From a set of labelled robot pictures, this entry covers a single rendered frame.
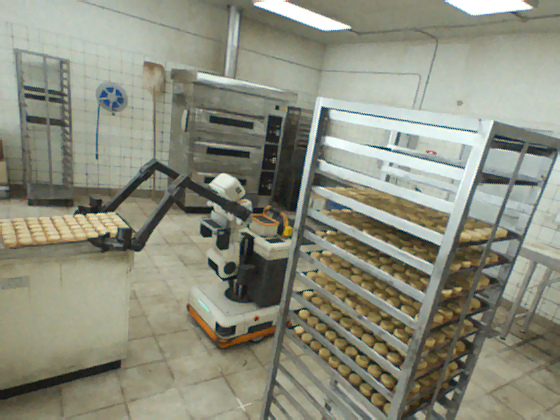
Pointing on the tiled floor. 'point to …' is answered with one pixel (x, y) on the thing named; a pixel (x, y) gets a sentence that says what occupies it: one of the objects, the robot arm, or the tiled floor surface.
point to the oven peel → (154, 82)
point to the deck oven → (226, 135)
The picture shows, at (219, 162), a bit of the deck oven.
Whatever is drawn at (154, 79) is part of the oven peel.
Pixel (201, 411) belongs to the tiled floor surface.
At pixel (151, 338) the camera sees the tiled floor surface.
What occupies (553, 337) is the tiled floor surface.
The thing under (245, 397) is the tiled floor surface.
